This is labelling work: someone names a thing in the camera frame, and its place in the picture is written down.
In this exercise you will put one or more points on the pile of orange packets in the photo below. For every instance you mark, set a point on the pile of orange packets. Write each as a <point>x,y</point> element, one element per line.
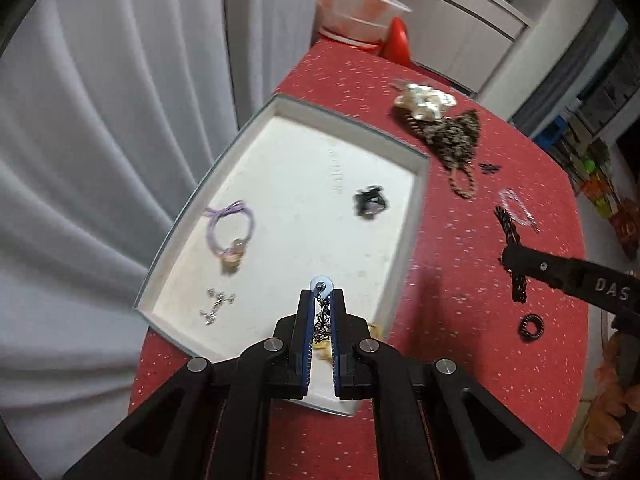
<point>600,195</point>

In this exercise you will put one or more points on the white cabinet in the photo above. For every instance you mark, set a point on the white cabinet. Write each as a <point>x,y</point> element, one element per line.
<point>450,35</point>

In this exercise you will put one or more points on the white curtain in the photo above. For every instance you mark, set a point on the white curtain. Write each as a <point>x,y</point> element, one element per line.
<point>100,160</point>

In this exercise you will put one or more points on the grey curtain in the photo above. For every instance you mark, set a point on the grey curtain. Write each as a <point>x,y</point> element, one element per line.
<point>550,90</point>

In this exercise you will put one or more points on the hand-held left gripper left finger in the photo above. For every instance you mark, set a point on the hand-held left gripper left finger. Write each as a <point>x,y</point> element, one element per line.
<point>302,345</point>

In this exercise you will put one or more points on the leopard print scrunchie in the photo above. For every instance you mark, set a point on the leopard print scrunchie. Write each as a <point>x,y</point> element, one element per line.
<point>452,140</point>

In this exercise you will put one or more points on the small black bow clip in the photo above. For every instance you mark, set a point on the small black bow clip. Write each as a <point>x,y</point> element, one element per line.
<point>489,167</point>

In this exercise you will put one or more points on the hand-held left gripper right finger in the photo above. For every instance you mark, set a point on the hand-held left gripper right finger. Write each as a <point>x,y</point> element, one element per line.
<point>342,345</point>

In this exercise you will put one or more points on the white fabric scrunchie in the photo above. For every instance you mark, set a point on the white fabric scrunchie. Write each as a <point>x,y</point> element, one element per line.
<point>422,102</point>

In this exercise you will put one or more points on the white shallow box tray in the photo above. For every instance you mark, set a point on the white shallow box tray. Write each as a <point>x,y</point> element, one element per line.
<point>300,200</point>

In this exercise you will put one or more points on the red plastic stool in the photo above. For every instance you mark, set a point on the red plastic stool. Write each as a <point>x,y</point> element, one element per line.
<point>397,45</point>

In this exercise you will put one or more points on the silver earrings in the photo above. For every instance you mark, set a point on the silver earrings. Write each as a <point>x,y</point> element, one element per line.
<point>216,306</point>

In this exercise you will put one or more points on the black claw hair clip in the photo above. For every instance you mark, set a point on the black claw hair clip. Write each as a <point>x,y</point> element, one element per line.
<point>371,204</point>

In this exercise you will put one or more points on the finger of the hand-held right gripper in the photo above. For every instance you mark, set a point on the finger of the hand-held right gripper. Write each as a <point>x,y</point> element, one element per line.
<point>545,266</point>

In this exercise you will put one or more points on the blue plastic stool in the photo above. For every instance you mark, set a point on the blue plastic stool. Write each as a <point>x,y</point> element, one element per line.
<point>554,132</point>

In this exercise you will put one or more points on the clear plastic container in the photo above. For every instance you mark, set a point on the clear plastic container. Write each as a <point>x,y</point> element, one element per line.
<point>350,10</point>

